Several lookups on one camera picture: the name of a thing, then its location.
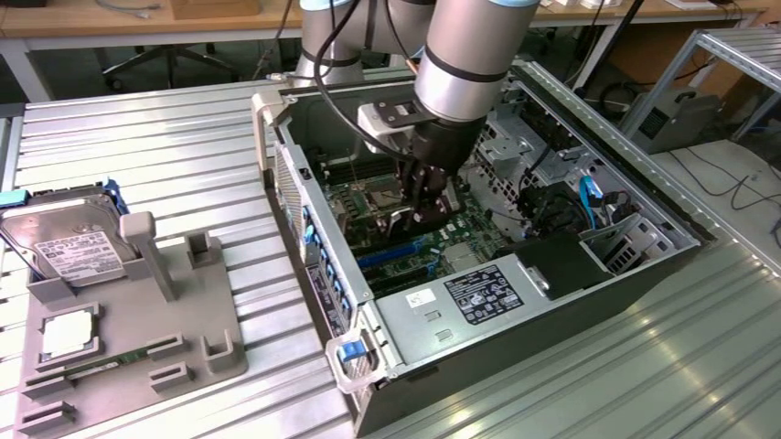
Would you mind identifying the silver hard disk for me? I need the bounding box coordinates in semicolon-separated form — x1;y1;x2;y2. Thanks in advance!
0;194;139;288

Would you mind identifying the blue case latch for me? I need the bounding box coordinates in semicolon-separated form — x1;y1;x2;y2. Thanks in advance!
337;340;365;365

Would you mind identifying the silver chipset heat sink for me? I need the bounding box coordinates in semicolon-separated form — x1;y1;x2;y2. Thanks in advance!
442;244;483;271

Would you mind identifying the black wire bundle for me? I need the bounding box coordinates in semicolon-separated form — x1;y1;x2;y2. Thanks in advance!
516;180;588;241

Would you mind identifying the hard drive in blue caddy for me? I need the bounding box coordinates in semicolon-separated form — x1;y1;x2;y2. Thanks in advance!
0;177;133;220

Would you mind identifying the wooden desk with cardboard box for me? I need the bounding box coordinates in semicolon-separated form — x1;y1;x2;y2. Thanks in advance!
0;0;305;104

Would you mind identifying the grey parts rack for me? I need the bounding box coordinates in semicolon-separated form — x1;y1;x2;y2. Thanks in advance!
16;212;251;435

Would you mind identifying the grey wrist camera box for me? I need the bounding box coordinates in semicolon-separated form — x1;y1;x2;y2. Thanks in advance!
356;101;438;155

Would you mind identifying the aluminium profile frame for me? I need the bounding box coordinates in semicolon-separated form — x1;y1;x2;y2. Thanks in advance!
615;27;781;143

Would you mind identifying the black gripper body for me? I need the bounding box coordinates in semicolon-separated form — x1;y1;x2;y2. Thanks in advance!
408;114;488;174

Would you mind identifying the brown wooden board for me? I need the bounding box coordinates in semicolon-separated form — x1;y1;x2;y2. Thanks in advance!
608;22;755;109

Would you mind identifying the green RAM stick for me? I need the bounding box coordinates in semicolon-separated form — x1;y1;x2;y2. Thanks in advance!
29;345;151;383

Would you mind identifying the CPU socket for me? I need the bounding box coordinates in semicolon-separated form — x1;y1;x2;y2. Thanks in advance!
361;182;407;216

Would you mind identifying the open PC case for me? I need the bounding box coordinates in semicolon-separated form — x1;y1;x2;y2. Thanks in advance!
251;54;719;438

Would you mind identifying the black plastic shroud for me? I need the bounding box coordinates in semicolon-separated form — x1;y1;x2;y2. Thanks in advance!
491;230;616;302

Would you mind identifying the grey power supply unit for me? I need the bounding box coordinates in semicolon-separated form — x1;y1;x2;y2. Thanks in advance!
371;252;554;376

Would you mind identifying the brown cardboard box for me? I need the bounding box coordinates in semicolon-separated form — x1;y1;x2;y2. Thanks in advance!
168;0;264;21

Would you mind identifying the black camera cable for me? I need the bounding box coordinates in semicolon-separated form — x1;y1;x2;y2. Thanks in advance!
313;0;416;161

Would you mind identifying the black expansion slot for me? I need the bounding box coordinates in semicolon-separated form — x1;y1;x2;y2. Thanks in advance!
368;264;428;294

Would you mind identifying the green motherboard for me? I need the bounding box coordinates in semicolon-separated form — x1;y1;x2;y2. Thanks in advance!
313;145;535;298

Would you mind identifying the silver CPU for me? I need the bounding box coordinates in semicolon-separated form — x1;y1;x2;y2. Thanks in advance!
40;313;98;356

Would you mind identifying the black office chair base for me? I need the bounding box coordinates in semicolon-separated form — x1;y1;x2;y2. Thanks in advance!
100;43;243;91

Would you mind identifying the wooden desk with white items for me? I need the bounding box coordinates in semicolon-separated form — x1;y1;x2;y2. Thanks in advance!
530;0;767;91

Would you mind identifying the silver drive cage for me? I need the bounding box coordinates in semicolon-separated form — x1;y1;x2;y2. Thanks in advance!
472;72;590;230

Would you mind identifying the blue flat wire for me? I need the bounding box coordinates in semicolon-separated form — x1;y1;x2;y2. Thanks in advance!
578;175;606;230

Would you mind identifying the grey box with black handle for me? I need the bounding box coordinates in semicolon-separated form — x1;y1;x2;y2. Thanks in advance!
619;90;726;155

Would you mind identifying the silver disk bay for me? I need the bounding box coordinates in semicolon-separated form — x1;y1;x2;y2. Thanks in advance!
576;212;673;276

